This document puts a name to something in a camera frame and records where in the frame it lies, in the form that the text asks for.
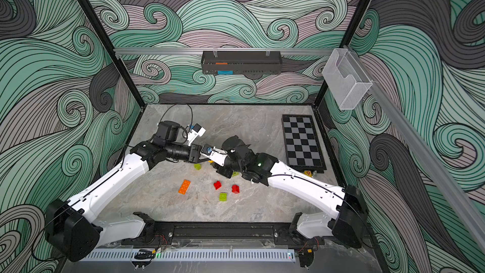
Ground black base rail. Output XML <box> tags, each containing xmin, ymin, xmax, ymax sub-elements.
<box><xmin>120</xmin><ymin>221</ymin><xmax>380</xmax><ymax>246</ymax></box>

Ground orange 2x4 brick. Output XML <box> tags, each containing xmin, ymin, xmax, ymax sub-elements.
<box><xmin>178</xmin><ymin>179</ymin><xmax>191</xmax><ymax>195</ymax></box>

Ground aluminium wall rail back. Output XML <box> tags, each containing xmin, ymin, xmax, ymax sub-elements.
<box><xmin>114</xmin><ymin>47</ymin><xmax>333</xmax><ymax>56</ymax></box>

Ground clear plastic wall bin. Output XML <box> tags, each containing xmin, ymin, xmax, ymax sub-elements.
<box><xmin>322</xmin><ymin>48</ymin><xmax>373</xmax><ymax>111</ymax></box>

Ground yellow numbered tag block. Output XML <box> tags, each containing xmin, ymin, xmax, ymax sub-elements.
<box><xmin>303</xmin><ymin>171</ymin><xmax>313</xmax><ymax>178</ymax></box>

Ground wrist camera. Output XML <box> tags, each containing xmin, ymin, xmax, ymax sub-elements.
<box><xmin>201</xmin><ymin>144</ymin><xmax>227</xmax><ymax>166</ymax></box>
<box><xmin>187</xmin><ymin>123</ymin><xmax>206</xmax><ymax>146</ymax></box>

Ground lime 2x2 brick front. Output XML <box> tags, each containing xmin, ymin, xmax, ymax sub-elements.
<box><xmin>219</xmin><ymin>193</ymin><xmax>227</xmax><ymax>202</ymax></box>

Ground aluminium wall rail right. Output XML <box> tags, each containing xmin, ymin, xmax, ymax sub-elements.
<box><xmin>344</xmin><ymin>46</ymin><xmax>484</xmax><ymax>251</ymax></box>

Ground aluminium wall rail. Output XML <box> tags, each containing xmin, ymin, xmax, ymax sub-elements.
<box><xmin>344</xmin><ymin>46</ymin><xmax>484</xmax><ymax>251</ymax></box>
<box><xmin>114</xmin><ymin>47</ymin><xmax>333</xmax><ymax>56</ymax></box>

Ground red brick right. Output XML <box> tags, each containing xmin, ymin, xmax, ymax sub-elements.
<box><xmin>232</xmin><ymin>185</ymin><xmax>240</xmax><ymax>194</ymax></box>

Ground black wall tray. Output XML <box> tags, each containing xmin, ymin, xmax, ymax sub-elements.
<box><xmin>201</xmin><ymin>51</ymin><xmax>283</xmax><ymax>77</ymax></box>

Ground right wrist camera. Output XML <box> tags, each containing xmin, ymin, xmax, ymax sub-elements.
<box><xmin>201</xmin><ymin>144</ymin><xmax>227</xmax><ymax>166</ymax></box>

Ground white slotted cable duct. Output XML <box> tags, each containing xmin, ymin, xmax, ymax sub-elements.
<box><xmin>83</xmin><ymin>248</ymin><xmax>296</xmax><ymax>263</ymax></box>

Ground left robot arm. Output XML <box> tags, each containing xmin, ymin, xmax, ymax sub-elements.
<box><xmin>45</xmin><ymin>121</ymin><xmax>205</xmax><ymax>262</ymax></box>

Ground red brick left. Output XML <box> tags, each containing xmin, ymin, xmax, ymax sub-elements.
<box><xmin>213</xmin><ymin>181</ymin><xmax>222</xmax><ymax>190</ymax></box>

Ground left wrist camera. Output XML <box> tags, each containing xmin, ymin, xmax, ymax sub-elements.
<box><xmin>187</xmin><ymin>123</ymin><xmax>206</xmax><ymax>146</ymax></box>

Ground checkerboard mat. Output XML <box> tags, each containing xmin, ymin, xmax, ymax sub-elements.
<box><xmin>282</xmin><ymin>115</ymin><xmax>327</xmax><ymax>174</ymax></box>

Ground red brick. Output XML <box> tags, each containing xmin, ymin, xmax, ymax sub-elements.
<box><xmin>213</xmin><ymin>181</ymin><xmax>222</xmax><ymax>190</ymax></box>
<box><xmin>232</xmin><ymin>185</ymin><xmax>240</xmax><ymax>194</ymax></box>

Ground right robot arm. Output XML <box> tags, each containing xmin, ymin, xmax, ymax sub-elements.
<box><xmin>207</xmin><ymin>136</ymin><xmax>369</xmax><ymax>248</ymax></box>

